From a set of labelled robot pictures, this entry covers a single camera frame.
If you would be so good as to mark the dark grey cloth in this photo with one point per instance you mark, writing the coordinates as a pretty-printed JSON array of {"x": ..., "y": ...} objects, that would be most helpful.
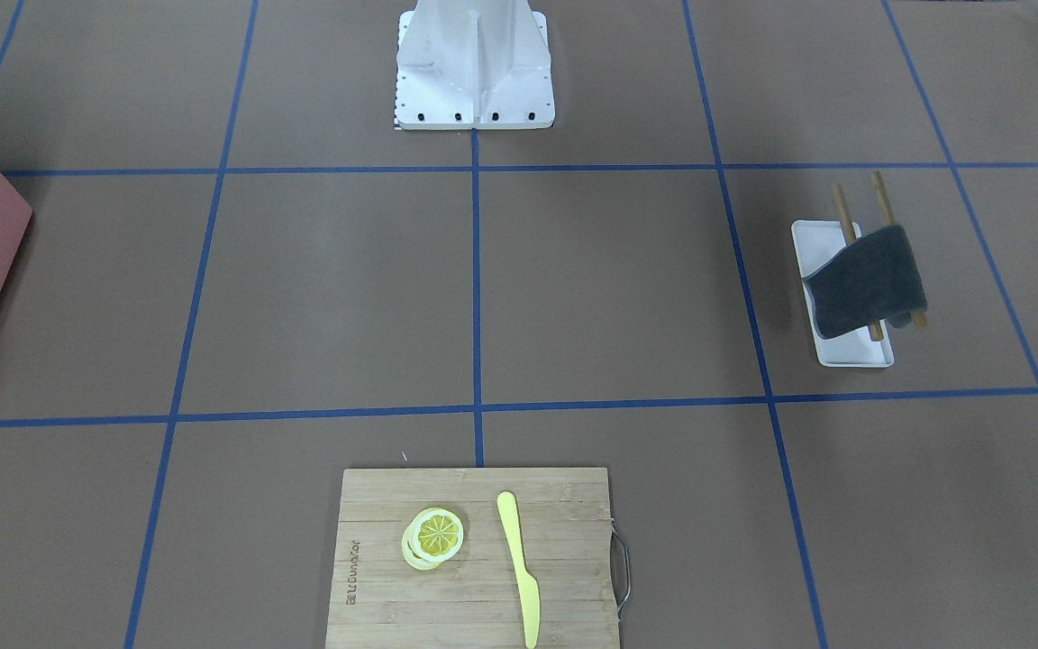
[{"x": 874, "y": 279}]

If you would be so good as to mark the bamboo cutting board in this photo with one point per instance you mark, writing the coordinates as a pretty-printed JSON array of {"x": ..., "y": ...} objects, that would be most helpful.
[{"x": 378, "y": 601}]

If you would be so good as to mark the yellow lemon slices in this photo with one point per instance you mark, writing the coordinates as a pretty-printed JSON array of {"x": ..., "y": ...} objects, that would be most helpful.
[{"x": 433, "y": 537}]

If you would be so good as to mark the yellow plastic knife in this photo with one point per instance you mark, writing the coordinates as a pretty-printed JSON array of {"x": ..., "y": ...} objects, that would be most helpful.
[{"x": 526, "y": 585}]

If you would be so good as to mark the white towel rack tray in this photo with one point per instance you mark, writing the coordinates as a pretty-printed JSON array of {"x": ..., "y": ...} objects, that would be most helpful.
[{"x": 816, "y": 242}]

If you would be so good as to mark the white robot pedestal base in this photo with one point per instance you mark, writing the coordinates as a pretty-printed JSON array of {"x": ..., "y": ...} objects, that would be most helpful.
[{"x": 473, "y": 65}]

